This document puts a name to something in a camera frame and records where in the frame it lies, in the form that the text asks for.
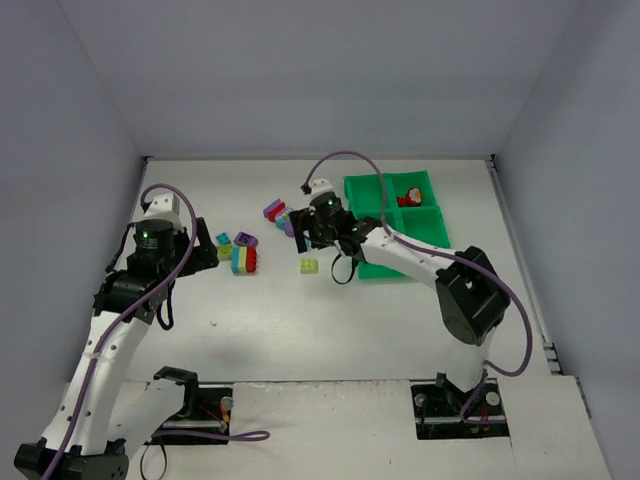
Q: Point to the lime green small lego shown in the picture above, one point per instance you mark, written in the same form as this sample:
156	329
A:
224	252

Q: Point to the teal printed purple lego stack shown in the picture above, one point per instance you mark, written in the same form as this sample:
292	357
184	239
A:
283	222

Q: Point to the purple lego with red brick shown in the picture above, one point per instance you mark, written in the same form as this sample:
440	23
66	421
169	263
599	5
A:
276	209

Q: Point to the teal yellow red lego stack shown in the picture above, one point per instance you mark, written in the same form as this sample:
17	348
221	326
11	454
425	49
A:
244	260

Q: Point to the red white printed lego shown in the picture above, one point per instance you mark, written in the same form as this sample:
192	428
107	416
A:
413	197

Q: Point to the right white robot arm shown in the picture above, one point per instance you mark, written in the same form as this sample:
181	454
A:
472	305

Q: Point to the lime green lego brick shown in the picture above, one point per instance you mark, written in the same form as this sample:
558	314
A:
308	266

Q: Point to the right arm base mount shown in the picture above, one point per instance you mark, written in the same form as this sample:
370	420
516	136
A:
441	412

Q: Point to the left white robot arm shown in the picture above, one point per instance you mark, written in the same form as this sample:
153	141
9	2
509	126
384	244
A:
85	440

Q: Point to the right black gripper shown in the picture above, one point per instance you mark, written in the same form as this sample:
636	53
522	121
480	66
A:
304	226

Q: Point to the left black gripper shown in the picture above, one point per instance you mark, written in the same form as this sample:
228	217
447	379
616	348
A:
198	251

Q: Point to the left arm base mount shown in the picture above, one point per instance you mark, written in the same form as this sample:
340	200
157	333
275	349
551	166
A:
211	414

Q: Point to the teal small lego brick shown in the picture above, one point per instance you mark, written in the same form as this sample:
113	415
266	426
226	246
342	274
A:
223	239

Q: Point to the purple sloped lego brick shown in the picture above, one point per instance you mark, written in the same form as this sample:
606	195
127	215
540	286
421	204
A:
245	239

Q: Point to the green divided sorting tray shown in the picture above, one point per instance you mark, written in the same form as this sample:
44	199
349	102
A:
424	222

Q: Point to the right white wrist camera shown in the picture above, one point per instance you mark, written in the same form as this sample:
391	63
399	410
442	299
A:
317	187

